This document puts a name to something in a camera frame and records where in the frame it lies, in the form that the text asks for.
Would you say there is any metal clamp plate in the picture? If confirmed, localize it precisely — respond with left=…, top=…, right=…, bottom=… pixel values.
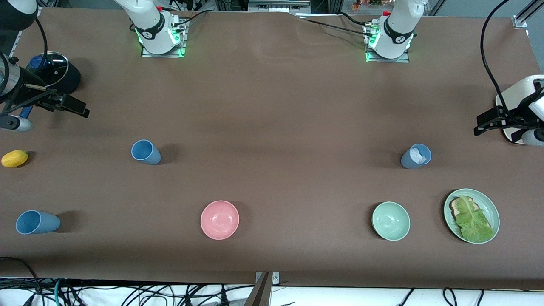
left=255, top=272, right=281, bottom=285

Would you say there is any black base power cable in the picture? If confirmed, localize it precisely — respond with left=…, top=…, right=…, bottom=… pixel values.
left=339, top=12, right=369, bottom=27
left=297, top=16, right=371, bottom=35
left=172, top=10, right=209, bottom=28

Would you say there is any pink bowl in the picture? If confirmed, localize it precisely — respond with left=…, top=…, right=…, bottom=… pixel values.
left=200, top=200, right=240, bottom=240

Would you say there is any green lettuce leaf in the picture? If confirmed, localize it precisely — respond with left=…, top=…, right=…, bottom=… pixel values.
left=455, top=195, right=496, bottom=243

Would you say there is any aluminium frame profile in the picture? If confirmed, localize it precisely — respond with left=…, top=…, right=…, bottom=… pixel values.
left=248, top=0, right=312, bottom=13
left=512, top=0, right=544, bottom=29

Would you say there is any aluminium table edge rail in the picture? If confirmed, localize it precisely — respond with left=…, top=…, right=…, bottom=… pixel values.
left=11, top=29, right=24, bottom=58

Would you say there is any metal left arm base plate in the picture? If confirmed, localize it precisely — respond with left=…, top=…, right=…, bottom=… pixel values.
left=365, top=21, right=411, bottom=63

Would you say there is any yellow lemon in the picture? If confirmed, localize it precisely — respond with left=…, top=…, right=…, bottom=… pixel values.
left=1, top=150, right=29, bottom=168

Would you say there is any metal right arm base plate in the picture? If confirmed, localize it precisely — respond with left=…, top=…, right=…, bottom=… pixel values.
left=140, top=19, right=188, bottom=58

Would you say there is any mint green plate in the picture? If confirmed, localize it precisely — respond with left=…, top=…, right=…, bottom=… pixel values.
left=444, top=188, right=500, bottom=244

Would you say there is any glass lid with blue knob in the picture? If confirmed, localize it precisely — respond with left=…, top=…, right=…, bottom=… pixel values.
left=26, top=51, right=69, bottom=88

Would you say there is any dark camera mount post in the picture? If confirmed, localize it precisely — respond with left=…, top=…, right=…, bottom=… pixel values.
left=244, top=272, right=273, bottom=306

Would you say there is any blue plastic cup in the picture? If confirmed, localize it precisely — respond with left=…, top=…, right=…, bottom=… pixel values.
left=131, top=139, right=162, bottom=165
left=16, top=210, right=61, bottom=235

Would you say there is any toasted bread slice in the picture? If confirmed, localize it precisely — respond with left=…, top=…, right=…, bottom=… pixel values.
left=450, top=196, right=493, bottom=230

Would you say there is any blue cup holding paper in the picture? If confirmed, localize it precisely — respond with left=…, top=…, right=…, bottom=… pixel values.
left=401, top=144, right=432, bottom=169

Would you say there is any cream white toaster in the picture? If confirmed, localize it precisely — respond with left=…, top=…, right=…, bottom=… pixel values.
left=495, top=75, right=544, bottom=145

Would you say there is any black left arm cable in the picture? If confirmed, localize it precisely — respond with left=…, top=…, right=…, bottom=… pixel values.
left=480, top=0, right=513, bottom=115

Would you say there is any mint green bowl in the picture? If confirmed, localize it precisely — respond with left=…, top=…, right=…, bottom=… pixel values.
left=372, top=201, right=411, bottom=241

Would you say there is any black pot with blue handle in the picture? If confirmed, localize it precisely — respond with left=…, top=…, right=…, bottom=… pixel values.
left=19, top=57, right=82, bottom=120

